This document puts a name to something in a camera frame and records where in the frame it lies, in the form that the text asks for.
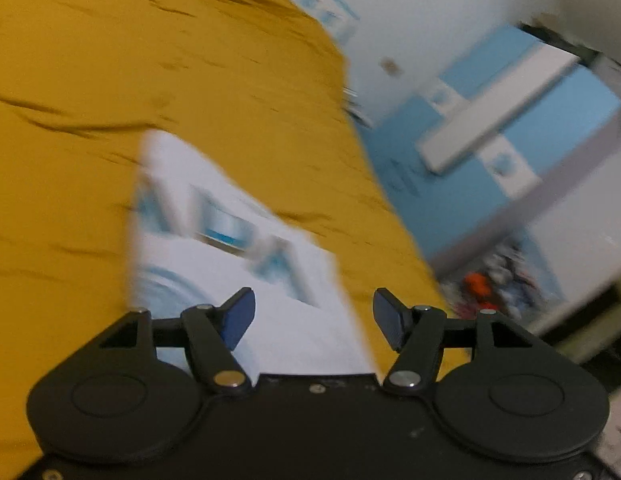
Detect white blue headboard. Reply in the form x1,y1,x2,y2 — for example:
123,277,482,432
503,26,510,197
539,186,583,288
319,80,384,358
235,0,361,43

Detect blue white wardrobe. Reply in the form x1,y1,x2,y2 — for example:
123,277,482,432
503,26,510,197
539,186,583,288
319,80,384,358
358,22,621,281

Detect yellow quilt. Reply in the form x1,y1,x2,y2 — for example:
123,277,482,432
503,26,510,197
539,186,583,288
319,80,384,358
0,0,454,480

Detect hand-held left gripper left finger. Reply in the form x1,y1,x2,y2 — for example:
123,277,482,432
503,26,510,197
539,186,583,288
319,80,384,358
98,286,256,395

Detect cluttered storage rack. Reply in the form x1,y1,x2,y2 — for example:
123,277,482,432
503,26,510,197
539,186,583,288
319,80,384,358
438,240,566,336

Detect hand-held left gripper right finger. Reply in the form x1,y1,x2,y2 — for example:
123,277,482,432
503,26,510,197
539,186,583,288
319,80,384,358
372,287,536,395

